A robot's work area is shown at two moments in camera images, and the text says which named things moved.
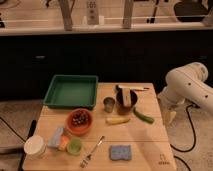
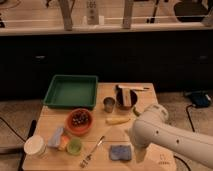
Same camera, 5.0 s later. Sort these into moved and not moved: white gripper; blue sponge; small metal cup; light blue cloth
Moved: white gripper
Not moved: blue sponge; light blue cloth; small metal cup
